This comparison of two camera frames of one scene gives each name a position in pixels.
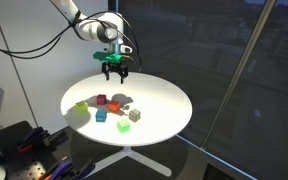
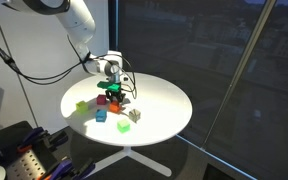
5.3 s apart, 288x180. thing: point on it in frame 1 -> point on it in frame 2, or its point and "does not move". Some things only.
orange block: [114, 105] does not move
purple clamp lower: [66, 171] does not move
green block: [123, 125] does not move
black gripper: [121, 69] -> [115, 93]
